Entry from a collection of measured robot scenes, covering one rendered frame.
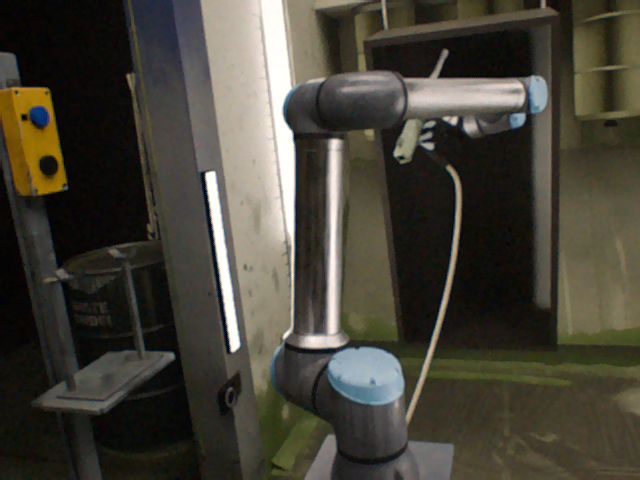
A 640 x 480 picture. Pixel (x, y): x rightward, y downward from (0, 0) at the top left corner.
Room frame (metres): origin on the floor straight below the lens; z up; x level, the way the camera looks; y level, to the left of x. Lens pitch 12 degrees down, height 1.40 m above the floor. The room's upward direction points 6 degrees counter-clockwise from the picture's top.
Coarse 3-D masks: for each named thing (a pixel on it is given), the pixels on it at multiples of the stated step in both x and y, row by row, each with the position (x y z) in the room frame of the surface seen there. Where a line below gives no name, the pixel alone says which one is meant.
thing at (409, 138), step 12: (432, 72) 2.00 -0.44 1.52; (408, 120) 1.89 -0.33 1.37; (420, 120) 1.88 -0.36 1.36; (408, 132) 1.84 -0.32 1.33; (420, 132) 1.86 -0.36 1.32; (396, 144) 1.81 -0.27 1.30; (408, 144) 1.81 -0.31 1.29; (420, 144) 1.89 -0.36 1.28; (396, 156) 1.81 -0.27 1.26; (408, 156) 1.79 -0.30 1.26; (432, 156) 1.91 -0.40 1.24
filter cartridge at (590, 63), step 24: (576, 0) 2.90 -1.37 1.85; (600, 0) 2.79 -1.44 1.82; (624, 0) 2.74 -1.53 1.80; (576, 24) 2.90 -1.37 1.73; (600, 24) 2.78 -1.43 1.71; (624, 24) 2.74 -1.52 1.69; (576, 48) 2.90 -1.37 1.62; (600, 48) 2.78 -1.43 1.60; (624, 48) 2.74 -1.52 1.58; (576, 72) 2.91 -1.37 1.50; (600, 72) 2.78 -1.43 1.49; (624, 72) 2.74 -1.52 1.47; (576, 96) 2.91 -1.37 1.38; (600, 96) 2.77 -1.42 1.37; (624, 96) 2.73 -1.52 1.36; (576, 120) 2.91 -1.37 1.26
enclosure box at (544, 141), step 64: (384, 64) 2.26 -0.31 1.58; (448, 64) 2.19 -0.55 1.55; (512, 64) 2.13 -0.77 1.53; (512, 128) 2.18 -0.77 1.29; (384, 192) 2.01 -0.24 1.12; (448, 192) 2.31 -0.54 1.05; (512, 192) 2.23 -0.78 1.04; (448, 256) 2.37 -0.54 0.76; (512, 256) 2.29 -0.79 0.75; (448, 320) 2.28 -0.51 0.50; (512, 320) 2.21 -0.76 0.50
